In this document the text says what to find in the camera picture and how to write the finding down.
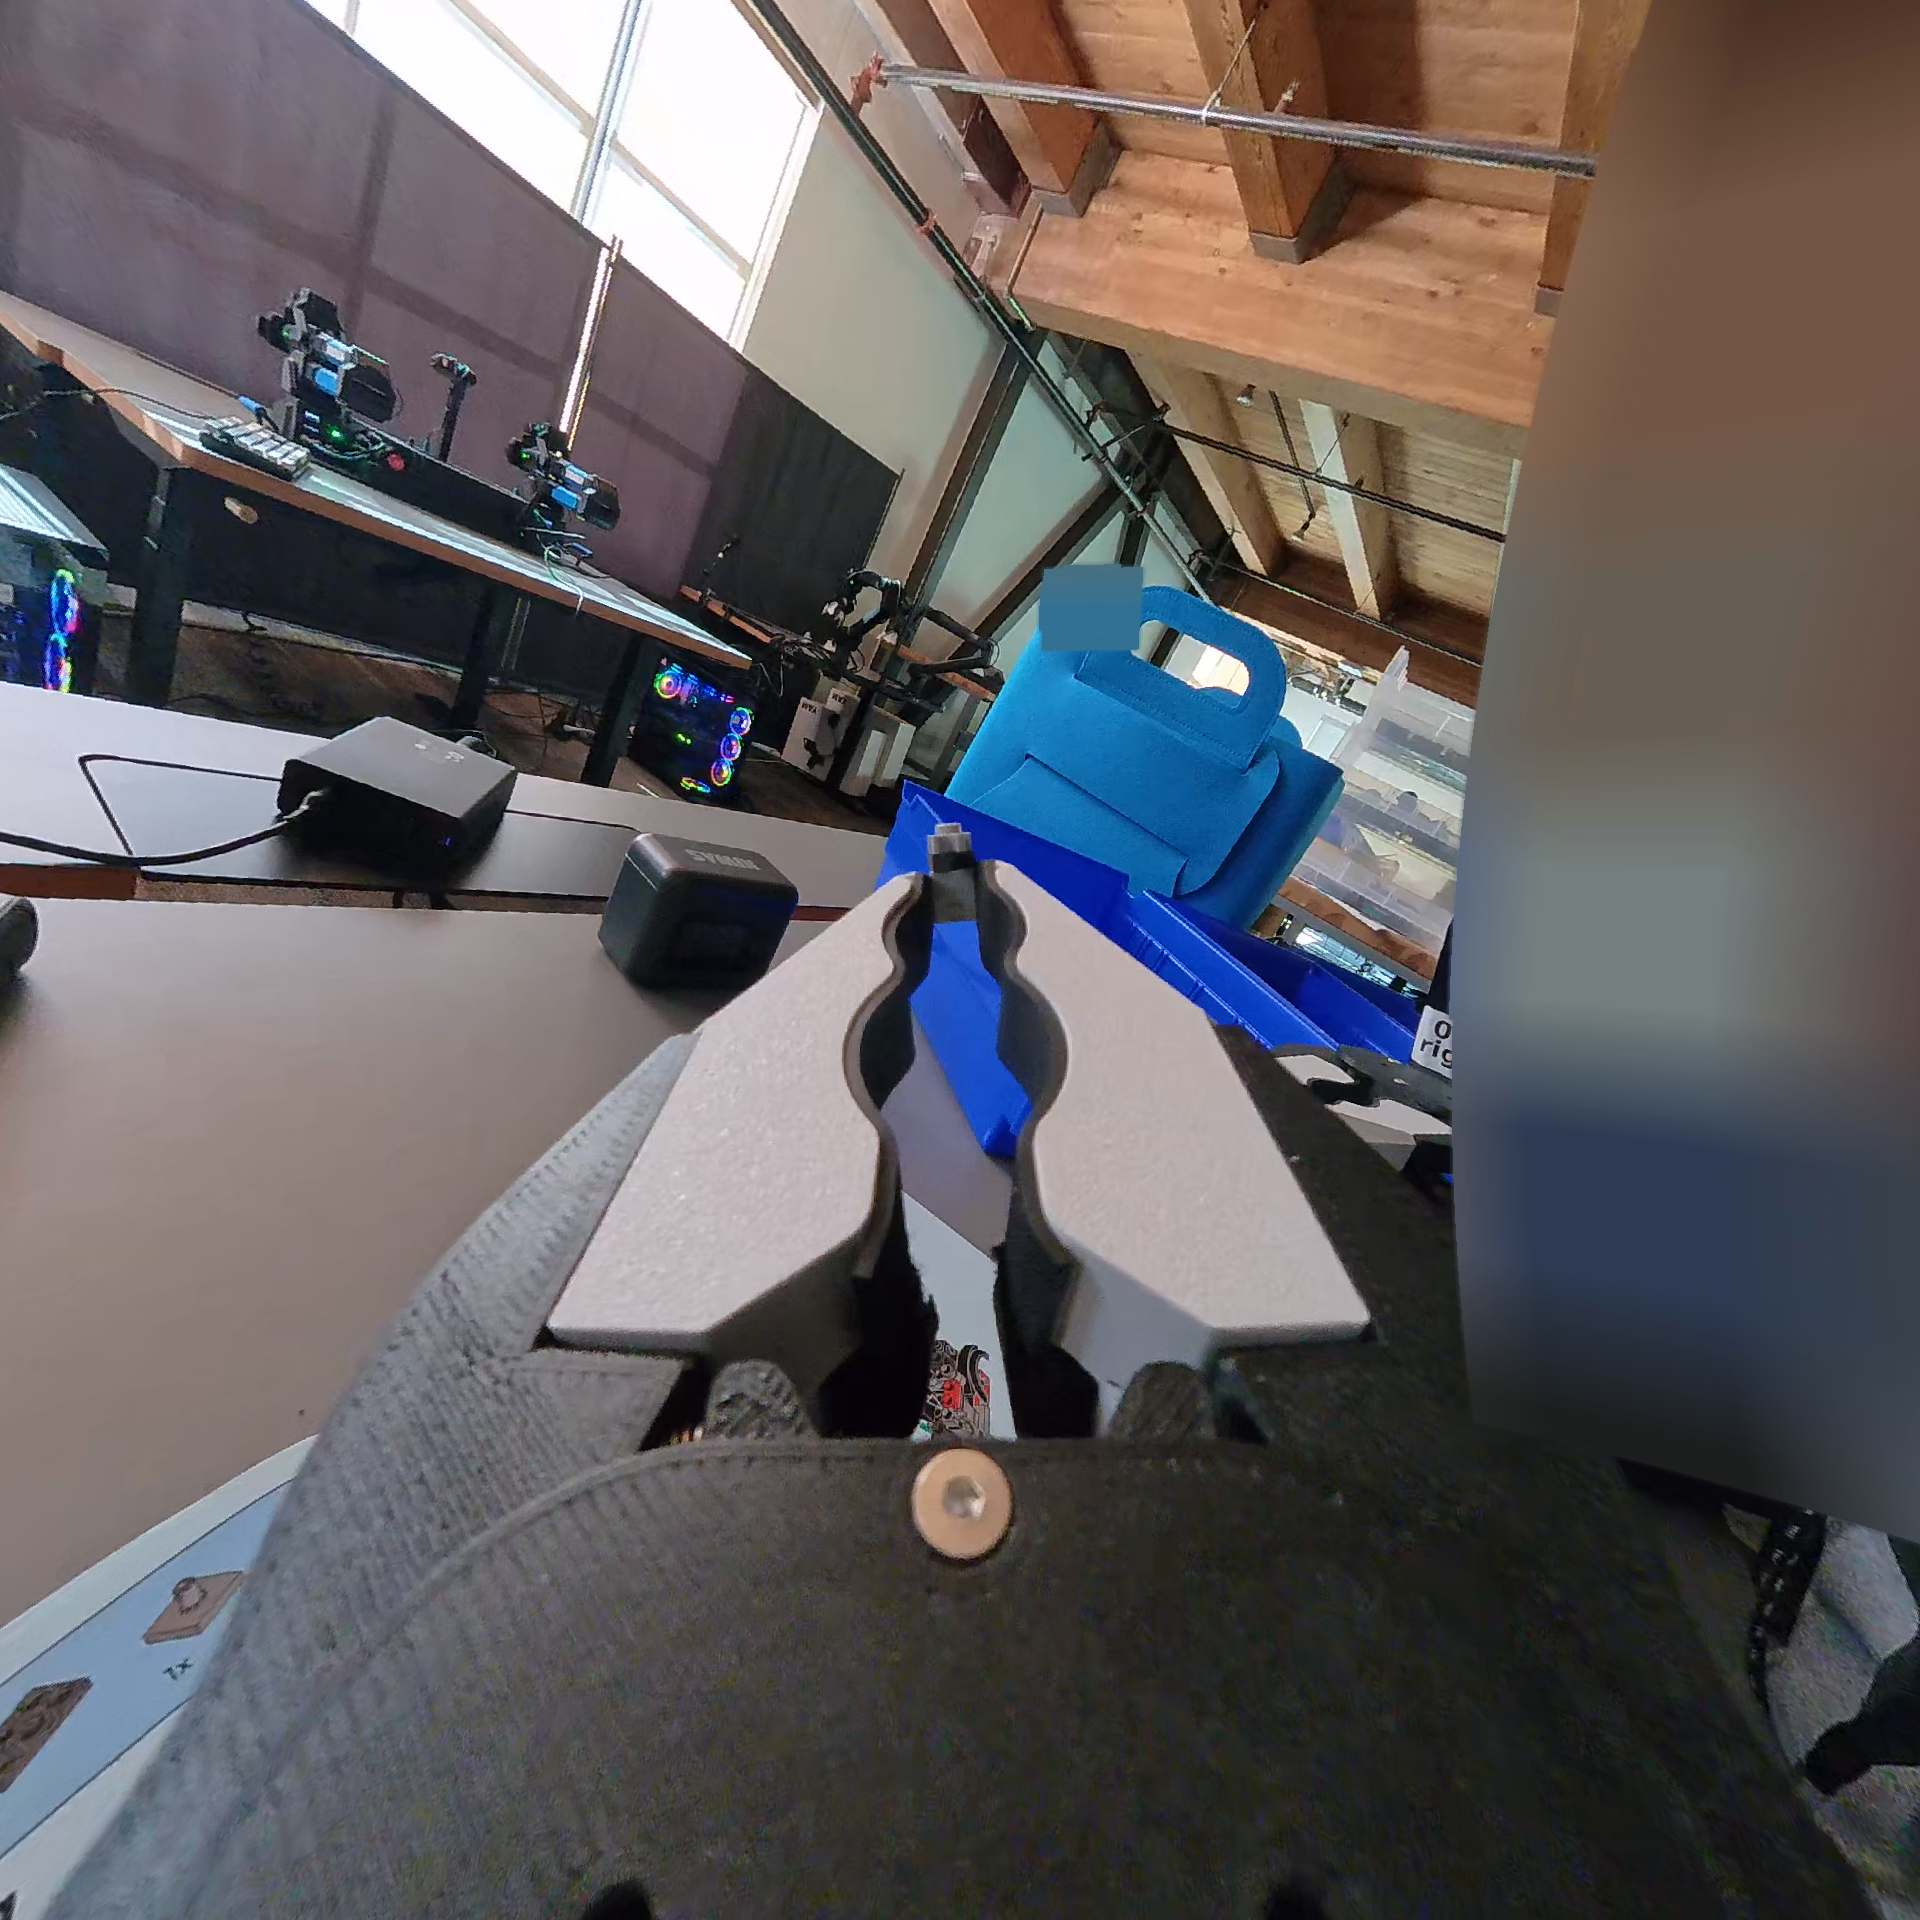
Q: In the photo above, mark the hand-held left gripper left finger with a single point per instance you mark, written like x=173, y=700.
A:
x=720, y=1186

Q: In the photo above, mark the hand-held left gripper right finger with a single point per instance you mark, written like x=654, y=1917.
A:
x=1184, y=1202

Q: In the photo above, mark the small grey toy brick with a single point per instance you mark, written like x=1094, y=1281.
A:
x=952, y=878

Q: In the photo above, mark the black robot arm with lights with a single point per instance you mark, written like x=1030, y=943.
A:
x=570, y=487
x=323, y=377

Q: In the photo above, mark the grey desk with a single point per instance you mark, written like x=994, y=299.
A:
x=300, y=1202

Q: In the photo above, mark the small black cube case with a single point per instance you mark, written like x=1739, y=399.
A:
x=698, y=923

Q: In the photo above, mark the clear plastic drawer unit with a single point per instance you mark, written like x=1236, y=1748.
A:
x=1387, y=810

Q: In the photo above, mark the adjoining grey table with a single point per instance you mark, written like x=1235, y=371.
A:
x=628, y=810

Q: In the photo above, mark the black flat box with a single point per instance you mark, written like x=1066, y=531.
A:
x=398, y=796

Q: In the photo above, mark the dark fabric panel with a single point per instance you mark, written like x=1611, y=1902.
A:
x=224, y=196
x=780, y=495

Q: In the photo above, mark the wooden edged work table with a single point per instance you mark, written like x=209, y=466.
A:
x=450, y=537

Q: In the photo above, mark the person's grey sweatshirt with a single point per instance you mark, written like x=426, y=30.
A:
x=1868, y=1621

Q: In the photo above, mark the building instruction booklet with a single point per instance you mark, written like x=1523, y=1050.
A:
x=89, y=1652

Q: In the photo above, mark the black keypad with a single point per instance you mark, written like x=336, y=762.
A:
x=251, y=447

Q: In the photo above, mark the metal ceiling pipe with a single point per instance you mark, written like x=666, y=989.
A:
x=1230, y=118

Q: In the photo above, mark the window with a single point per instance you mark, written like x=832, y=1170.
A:
x=674, y=119

